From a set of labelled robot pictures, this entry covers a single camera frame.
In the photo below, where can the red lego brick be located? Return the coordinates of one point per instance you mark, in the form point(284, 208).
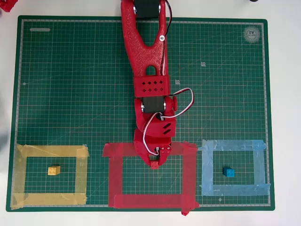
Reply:
point(154, 165)

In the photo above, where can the green cutting mat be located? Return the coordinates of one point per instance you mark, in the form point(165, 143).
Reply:
point(70, 94)

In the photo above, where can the red tape square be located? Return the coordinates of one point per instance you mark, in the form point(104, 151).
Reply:
point(115, 176)

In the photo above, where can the blue lego brick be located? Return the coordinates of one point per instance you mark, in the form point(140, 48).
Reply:
point(228, 172)

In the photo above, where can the yellow tape square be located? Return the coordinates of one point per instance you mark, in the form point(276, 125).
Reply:
point(18, 176)

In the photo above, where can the red leader robot arm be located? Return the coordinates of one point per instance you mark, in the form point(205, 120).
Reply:
point(8, 4)

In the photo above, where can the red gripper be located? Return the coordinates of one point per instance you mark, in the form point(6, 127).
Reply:
point(141, 149)

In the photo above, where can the blue tape square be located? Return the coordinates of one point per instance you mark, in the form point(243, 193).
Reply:
point(207, 169)

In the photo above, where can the yellow lego brick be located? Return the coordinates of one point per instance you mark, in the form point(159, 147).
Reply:
point(53, 170)

